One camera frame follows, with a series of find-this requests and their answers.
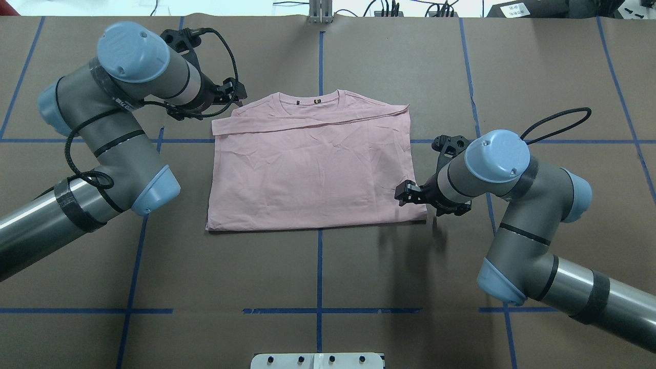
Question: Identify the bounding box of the pink printed t-shirt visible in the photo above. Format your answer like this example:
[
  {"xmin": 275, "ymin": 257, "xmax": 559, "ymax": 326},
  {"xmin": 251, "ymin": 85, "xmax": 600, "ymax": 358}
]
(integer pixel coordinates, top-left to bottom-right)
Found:
[{"xmin": 206, "ymin": 90, "xmax": 428, "ymax": 233}]

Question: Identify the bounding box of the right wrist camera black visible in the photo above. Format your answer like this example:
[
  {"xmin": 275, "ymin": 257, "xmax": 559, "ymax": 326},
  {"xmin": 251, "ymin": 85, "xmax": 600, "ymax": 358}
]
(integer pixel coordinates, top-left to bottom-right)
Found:
[{"xmin": 431, "ymin": 135, "xmax": 471, "ymax": 171}]

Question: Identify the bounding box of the aluminium frame post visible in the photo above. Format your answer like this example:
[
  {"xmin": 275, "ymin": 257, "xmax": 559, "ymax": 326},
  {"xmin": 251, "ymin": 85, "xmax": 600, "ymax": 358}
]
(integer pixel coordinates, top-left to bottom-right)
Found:
[{"xmin": 307, "ymin": 0, "xmax": 334, "ymax": 24}]

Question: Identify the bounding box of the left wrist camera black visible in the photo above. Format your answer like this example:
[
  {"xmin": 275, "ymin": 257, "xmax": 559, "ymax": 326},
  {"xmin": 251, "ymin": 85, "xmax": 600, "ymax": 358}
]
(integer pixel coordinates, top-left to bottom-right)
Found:
[{"xmin": 159, "ymin": 28, "xmax": 202, "ymax": 54}]

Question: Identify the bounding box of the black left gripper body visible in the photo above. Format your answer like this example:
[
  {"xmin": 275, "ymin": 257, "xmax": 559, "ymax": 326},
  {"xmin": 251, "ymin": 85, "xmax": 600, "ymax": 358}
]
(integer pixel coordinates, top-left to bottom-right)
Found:
[{"xmin": 167, "ymin": 74, "xmax": 231, "ymax": 121}]

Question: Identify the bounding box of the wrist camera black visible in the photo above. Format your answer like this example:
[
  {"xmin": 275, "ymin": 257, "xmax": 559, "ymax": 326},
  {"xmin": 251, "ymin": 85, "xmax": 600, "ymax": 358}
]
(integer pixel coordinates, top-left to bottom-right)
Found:
[
  {"xmin": 159, "ymin": 28, "xmax": 202, "ymax": 54},
  {"xmin": 431, "ymin": 135, "xmax": 471, "ymax": 171}
]

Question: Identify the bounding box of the black power adapter box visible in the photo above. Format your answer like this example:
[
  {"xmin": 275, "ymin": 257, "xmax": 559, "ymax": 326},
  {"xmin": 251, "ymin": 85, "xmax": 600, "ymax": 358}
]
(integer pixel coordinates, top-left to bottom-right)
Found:
[{"xmin": 485, "ymin": 1, "xmax": 569, "ymax": 18}]

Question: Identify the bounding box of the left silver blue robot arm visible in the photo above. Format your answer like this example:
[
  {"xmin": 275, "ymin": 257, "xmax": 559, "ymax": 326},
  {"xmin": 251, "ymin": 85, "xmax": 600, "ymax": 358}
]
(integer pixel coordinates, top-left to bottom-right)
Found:
[{"xmin": 1, "ymin": 21, "xmax": 247, "ymax": 280}]

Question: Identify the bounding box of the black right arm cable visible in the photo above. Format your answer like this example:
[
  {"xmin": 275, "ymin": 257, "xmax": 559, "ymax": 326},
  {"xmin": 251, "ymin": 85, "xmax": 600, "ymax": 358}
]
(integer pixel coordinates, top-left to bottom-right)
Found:
[{"xmin": 520, "ymin": 107, "xmax": 592, "ymax": 144}]

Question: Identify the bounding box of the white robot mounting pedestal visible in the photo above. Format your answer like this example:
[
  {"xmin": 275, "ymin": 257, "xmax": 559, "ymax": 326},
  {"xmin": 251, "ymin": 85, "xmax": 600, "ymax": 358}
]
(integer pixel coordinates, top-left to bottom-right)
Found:
[{"xmin": 250, "ymin": 352, "xmax": 386, "ymax": 368}]

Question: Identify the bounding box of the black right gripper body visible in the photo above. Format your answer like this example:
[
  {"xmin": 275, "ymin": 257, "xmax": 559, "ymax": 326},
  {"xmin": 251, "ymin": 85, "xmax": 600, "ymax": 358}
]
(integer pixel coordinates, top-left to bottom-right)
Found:
[{"xmin": 419, "ymin": 173, "xmax": 472, "ymax": 217}]

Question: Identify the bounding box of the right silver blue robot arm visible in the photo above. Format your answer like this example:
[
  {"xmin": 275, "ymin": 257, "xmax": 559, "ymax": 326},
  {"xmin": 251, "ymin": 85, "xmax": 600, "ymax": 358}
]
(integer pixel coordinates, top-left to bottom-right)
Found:
[{"xmin": 394, "ymin": 129, "xmax": 655, "ymax": 352}]

